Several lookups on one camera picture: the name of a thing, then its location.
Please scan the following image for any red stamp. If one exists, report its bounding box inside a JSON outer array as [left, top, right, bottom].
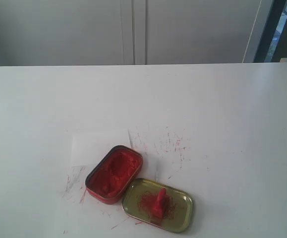
[[152, 188, 169, 219]]

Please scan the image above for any grey cabinet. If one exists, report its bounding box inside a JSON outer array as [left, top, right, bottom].
[[0, 0, 272, 66]]

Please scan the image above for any red ink tin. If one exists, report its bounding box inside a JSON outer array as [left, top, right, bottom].
[[85, 145, 143, 205]]

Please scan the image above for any black window frame post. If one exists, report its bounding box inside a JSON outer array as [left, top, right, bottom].
[[253, 0, 287, 63]]

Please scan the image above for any gold tin lid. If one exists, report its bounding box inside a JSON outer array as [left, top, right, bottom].
[[122, 178, 194, 233]]

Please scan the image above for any white paper sheet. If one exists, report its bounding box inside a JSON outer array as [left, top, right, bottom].
[[71, 129, 130, 167]]

